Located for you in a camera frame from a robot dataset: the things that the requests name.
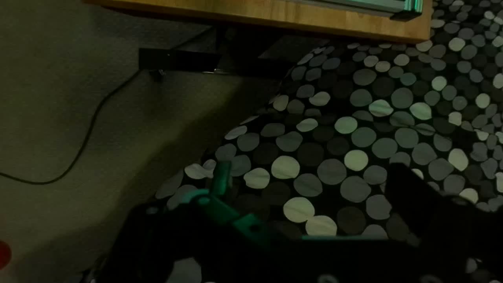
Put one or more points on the black grey dotted bedspread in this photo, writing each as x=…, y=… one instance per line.
x=361, y=135

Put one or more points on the green patterned box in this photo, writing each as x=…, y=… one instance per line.
x=272, y=13

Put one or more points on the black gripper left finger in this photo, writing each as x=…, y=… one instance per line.
x=223, y=178

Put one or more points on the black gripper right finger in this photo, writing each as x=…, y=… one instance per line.
x=418, y=201

